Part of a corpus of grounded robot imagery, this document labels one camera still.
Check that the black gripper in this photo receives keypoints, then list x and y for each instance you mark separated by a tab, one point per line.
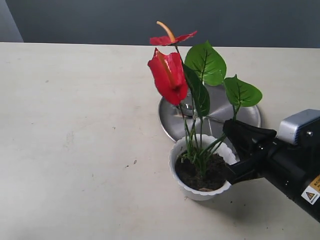
294	170

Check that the white scalloped plastic pot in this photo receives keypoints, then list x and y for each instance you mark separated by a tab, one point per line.
180	147

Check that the stainless steel spork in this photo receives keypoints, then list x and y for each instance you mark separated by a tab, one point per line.
189	111

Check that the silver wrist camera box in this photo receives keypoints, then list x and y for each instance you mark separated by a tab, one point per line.
290	127

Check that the artificial red anthurium plant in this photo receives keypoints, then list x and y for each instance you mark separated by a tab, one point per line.
175	78

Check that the dark potting soil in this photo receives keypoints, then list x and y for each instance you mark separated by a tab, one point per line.
192	176

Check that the round stainless steel plate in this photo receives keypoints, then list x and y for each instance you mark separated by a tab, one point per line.
221	110

